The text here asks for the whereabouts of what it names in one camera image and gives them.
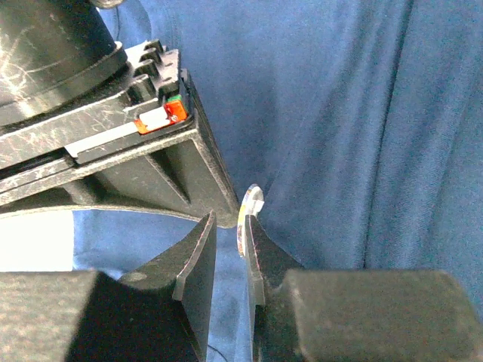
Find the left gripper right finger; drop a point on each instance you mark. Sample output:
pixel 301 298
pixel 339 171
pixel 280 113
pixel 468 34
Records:
pixel 300 314

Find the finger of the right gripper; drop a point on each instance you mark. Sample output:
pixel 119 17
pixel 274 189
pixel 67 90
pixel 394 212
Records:
pixel 177 171

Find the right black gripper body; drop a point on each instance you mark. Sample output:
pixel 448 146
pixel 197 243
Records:
pixel 84 98

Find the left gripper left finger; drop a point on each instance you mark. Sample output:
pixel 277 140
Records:
pixel 157 312

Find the navy blue t-shirt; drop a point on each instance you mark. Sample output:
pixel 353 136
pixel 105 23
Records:
pixel 361 121

